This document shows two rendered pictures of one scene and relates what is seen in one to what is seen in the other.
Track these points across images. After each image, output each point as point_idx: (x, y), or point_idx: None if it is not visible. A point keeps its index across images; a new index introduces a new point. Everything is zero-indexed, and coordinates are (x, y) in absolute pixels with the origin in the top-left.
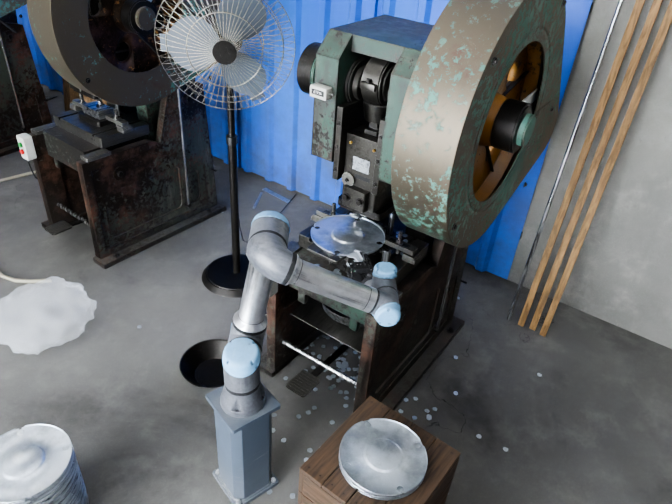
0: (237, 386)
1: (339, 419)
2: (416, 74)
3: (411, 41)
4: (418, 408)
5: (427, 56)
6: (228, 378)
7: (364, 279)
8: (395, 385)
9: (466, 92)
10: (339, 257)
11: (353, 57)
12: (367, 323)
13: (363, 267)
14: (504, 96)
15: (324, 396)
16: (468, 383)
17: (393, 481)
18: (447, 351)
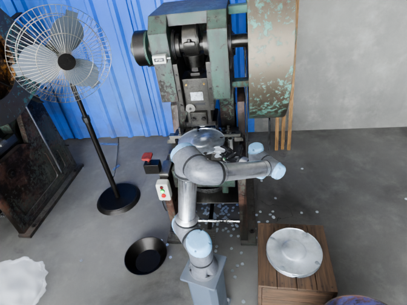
0: (205, 262)
1: (234, 244)
2: (251, 15)
3: (203, 7)
4: (265, 215)
5: (252, 0)
6: (198, 260)
7: (237, 160)
8: (247, 210)
9: (290, 14)
10: (209, 155)
11: (169, 30)
12: (239, 184)
13: (230, 154)
14: None
15: (217, 237)
16: (277, 190)
17: (311, 261)
18: (255, 180)
